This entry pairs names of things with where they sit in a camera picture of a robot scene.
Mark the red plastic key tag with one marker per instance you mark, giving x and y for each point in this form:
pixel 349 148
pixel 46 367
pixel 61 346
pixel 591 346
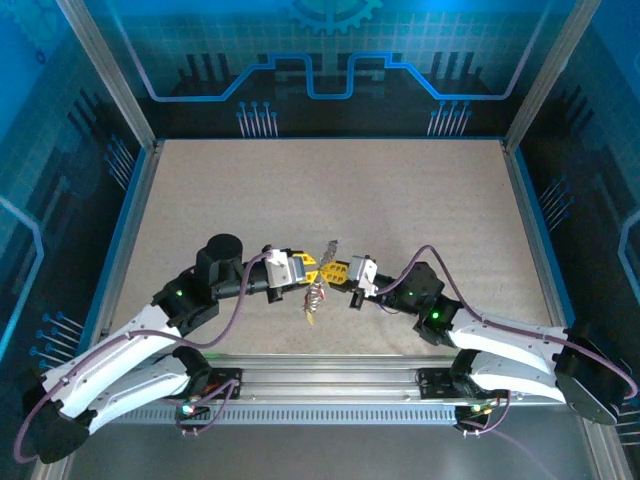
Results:
pixel 320 296

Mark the yellow plastic key tag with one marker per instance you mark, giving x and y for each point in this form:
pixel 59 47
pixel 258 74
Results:
pixel 310 318

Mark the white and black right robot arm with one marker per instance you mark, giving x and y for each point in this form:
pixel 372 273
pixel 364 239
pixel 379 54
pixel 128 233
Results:
pixel 500 340

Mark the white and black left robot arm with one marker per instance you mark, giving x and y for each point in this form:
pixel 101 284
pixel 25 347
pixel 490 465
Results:
pixel 115 360

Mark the small green LED board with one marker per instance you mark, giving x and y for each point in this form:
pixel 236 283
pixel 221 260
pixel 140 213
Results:
pixel 189 409
pixel 477 409

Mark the long aluminium mounting rail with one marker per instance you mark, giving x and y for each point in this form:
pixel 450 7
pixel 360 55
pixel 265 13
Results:
pixel 325 380

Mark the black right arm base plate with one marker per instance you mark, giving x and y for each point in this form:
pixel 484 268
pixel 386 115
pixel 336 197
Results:
pixel 432 385

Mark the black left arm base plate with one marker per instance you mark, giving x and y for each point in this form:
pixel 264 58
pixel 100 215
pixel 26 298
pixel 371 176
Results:
pixel 215 377

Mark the aluminium side rail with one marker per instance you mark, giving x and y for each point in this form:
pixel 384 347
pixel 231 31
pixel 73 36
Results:
pixel 535 250
pixel 132 235

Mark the aluminium frame post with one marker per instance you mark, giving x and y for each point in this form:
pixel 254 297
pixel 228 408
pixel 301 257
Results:
pixel 545 75
pixel 107 75

